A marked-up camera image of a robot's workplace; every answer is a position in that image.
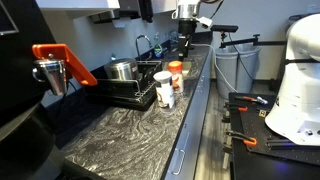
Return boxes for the black coffee machine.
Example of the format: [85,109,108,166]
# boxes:
[0,0,64,180]

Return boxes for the chrome sink faucet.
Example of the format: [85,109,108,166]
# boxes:
[135,35,152,60]

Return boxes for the white cylindrical canister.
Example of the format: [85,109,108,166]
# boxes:
[153,71,174,109]

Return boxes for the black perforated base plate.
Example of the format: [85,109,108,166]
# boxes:
[239,109,320,167]

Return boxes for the grey trash bin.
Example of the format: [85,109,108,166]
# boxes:
[215,44,261,99]

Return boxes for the orange coffee machine handle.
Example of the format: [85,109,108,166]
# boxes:
[32,44,98,86]

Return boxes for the paper towel dispenser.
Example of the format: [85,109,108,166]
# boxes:
[90,0,140,28]

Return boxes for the steel portafilter cup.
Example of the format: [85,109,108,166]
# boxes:
[32,60,67,96]

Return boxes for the orange black clamp front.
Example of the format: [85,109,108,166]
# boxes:
[226,130,257,146]

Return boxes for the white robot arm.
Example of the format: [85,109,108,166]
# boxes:
[265,14,320,146]

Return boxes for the orange black clamp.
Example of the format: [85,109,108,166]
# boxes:
[224,102,248,112]
[226,130,257,146]

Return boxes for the orange black clamp rear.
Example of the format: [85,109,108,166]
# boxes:
[224,102,248,112]

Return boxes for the orange handled pliers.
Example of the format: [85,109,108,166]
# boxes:
[235,96,268,105]

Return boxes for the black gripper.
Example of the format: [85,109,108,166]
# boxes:
[178,20,197,61]

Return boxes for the stainless steel pot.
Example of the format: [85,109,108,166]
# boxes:
[104,58,139,80]

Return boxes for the black dish drying rack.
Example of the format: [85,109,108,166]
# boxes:
[84,61,162,111]

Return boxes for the white cable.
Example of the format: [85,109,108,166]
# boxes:
[189,43,238,94]

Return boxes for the orange lid creamer bottle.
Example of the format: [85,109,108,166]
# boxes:
[168,61,184,93]

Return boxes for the green dish soap bottle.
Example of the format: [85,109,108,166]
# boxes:
[154,33,163,59]

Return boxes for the black camera on mount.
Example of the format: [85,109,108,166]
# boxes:
[210,25,239,33]

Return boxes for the grey cabinet front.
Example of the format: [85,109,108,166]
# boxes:
[161,47,211,180]

